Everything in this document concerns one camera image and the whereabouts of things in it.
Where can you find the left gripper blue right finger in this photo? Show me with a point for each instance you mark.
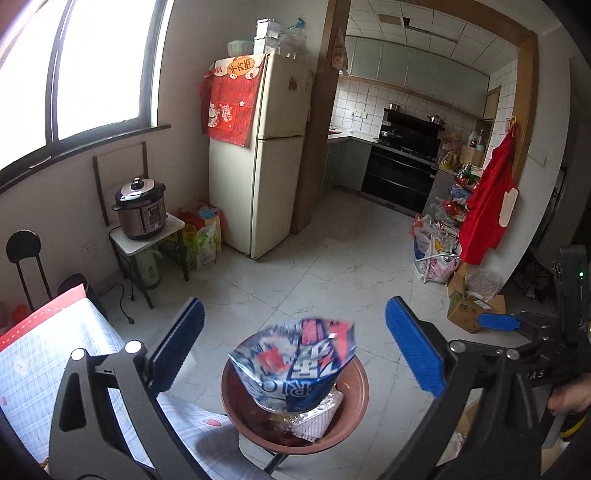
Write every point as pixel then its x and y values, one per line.
pixel 424 360

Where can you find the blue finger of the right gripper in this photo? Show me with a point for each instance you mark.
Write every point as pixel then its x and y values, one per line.
pixel 500 322

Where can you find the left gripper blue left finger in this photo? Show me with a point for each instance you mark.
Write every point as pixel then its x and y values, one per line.
pixel 167 355

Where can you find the blue white snack bag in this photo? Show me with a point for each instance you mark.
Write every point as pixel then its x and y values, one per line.
pixel 291 367

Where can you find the brown plastic trash basin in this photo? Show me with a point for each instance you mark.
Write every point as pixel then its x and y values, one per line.
pixel 266 429

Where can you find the black kitchen stove unit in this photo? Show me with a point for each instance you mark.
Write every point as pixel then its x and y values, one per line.
pixel 402 164

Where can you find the right hand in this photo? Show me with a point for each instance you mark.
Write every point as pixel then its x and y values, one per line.
pixel 573 397

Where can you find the cardboard box on floor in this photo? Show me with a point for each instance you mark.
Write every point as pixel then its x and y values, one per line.
pixel 473 291

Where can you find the plastic bags pile on floor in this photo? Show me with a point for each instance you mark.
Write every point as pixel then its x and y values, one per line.
pixel 436 249

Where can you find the white small side table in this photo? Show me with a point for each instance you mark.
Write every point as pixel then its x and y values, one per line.
pixel 125 251

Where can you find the green bags beside fridge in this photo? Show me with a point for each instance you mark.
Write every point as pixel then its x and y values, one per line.
pixel 201 233

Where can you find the silver electric pressure cooker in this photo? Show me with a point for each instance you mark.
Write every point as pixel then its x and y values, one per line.
pixel 140 207

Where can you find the blue plaid table mat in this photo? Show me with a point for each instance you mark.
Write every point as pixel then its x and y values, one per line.
pixel 36 357

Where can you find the white refrigerator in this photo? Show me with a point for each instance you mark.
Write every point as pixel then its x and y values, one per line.
pixel 255 186

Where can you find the red hanging cloth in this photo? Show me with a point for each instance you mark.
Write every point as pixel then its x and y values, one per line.
pixel 228 95

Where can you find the red apron on wall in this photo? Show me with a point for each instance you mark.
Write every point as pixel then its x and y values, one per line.
pixel 482 229

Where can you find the black window frame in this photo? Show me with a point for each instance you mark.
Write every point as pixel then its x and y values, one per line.
pixel 75 75

